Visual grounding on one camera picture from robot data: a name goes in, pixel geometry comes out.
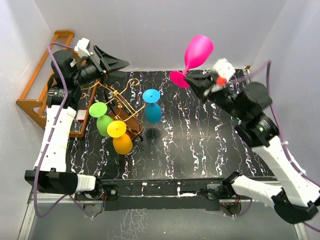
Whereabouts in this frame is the pink wine glass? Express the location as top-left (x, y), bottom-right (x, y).
top-left (169, 35), bottom-right (214, 88)

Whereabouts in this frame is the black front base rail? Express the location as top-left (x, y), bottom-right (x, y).
top-left (75, 178), bottom-right (248, 215)

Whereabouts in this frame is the aluminium frame rail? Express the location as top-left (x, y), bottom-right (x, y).
top-left (18, 196), bottom-right (308, 240)

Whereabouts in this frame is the small red white box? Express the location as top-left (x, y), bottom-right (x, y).
top-left (75, 109), bottom-right (87, 122)

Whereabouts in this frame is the orange wine glass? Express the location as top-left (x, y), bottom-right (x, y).
top-left (107, 120), bottom-right (133, 155)

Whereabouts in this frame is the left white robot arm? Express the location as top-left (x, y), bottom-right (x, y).
top-left (24, 38), bottom-right (129, 200)

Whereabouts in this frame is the gold wire wine glass rack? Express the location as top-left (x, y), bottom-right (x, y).
top-left (87, 78), bottom-right (147, 142)

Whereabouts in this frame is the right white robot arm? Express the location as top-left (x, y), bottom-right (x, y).
top-left (185, 70), bottom-right (320, 224)

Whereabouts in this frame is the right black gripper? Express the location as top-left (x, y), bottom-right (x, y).
top-left (182, 72), bottom-right (244, 120)

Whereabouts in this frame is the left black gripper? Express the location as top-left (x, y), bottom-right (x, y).
top-left (71, 47), bottom-right (129, 87)

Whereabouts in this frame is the orange wooden shelf rack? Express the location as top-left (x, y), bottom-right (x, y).
top-left (16, 30), bottom-right (98, 138)

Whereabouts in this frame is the blue wine glass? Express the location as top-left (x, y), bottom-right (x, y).
top-left (142, 88), bottom-right (162, 124)

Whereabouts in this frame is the green wine glass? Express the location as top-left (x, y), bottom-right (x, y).
top-left (89, 102), bottom-right (113, 137)

